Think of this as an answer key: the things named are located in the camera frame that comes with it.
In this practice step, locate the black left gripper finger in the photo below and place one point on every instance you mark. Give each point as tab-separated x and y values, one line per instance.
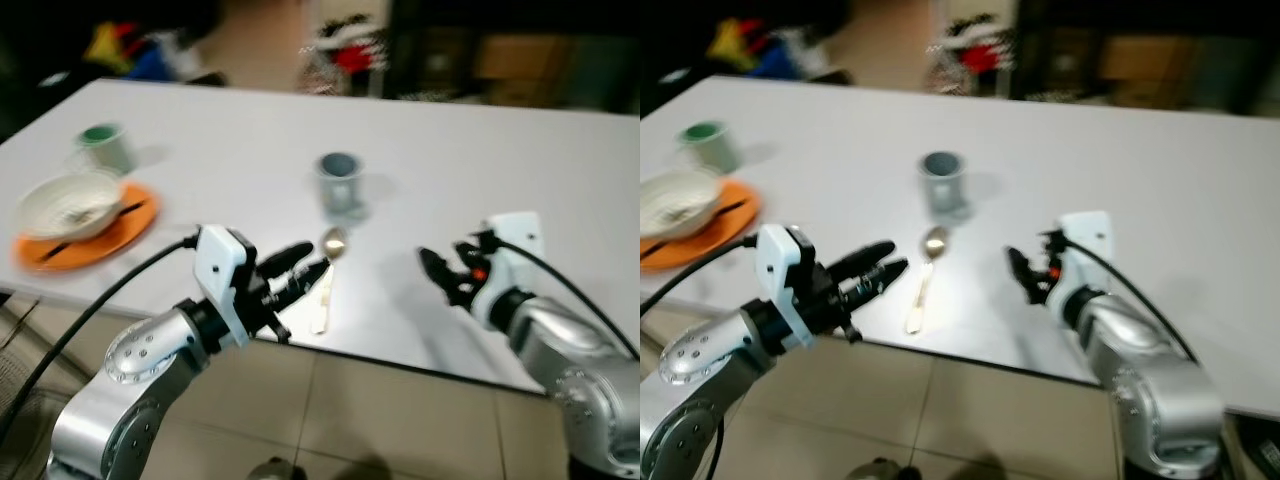
876	278
286	257
303	280
860	258

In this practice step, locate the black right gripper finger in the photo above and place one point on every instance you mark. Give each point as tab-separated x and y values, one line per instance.
1039	288
454	288
1023	266
435	268

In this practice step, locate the gold spoon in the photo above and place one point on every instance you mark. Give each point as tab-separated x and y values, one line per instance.
935	242
334	243

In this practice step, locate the grey mug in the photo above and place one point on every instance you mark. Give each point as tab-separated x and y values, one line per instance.
944	188
340	188

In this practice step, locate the orange plate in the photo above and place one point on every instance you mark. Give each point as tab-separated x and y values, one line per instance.
735	215
125	235

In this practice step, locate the black utensil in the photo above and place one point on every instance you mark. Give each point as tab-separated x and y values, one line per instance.
130	209
735	206

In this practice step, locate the grey robot foot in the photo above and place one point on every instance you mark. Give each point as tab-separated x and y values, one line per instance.
270	470
880	470

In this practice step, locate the white bowl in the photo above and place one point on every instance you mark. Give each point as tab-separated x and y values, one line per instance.
675	200
65	205

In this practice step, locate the green mug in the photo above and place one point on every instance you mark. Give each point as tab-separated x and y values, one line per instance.
715	148
108	150

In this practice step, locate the brown cardboard box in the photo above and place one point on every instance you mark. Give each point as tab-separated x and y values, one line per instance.
1140	58
510	58

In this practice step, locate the red white patterned bag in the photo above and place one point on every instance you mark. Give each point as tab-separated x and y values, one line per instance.
350	55
975	55

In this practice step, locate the dark shelf unit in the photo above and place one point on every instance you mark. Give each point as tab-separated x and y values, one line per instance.
1230	70
600	70

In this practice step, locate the yellow red blue toy pile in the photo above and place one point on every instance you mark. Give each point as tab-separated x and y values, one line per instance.
745	45
120	50

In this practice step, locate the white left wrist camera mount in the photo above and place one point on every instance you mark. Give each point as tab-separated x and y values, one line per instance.
218	262
778	265

